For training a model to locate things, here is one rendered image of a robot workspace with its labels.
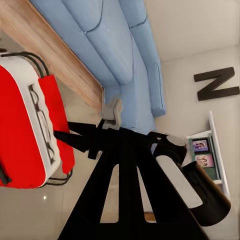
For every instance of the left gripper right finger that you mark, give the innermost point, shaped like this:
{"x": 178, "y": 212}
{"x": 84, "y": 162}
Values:
{"x": 174, "y": 220}

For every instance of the radio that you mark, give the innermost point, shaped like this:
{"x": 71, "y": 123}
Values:
{"x": 31, "y": 109}

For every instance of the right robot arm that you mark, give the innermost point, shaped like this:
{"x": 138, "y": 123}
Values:
{"x": 217, "y": 216}

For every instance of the picture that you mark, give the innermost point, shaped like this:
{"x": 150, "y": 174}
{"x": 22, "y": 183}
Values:
{"x": 201, "y": 145}
{"x": 205, "y": 160}

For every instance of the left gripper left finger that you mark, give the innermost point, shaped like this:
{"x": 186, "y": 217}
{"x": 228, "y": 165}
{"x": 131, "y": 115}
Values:
{"x": 84, "y": 221}

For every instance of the decorative sign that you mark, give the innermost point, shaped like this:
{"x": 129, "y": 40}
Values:
{"x": 210, "y": 92}

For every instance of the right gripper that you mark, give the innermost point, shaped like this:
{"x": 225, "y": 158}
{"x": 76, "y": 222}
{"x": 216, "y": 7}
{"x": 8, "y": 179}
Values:
{"x": 91, "y": 138}

